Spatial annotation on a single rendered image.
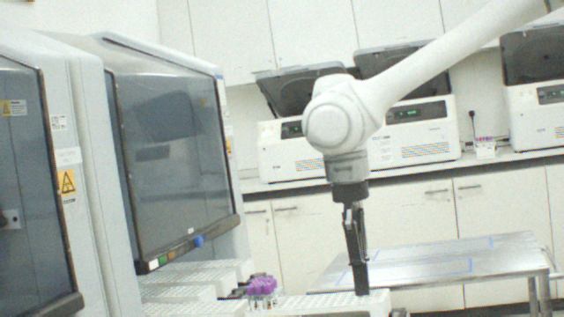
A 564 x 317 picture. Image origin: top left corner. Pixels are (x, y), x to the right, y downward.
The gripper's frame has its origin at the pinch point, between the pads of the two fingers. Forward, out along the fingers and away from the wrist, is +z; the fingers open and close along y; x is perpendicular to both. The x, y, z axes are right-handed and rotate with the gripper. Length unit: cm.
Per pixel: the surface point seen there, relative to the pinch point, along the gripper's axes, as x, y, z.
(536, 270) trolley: 37.5, -24.7, 8.9
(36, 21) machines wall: -158, -124, -97
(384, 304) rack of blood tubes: 4.9, 3.8, 4.8
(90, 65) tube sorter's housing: -46, 14, -51
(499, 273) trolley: 28.7, -24.7, 8.6
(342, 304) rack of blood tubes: -3.8, 3.4, 4.1
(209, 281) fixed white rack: -45, -25, 4
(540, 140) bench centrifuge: 62, -230, -5
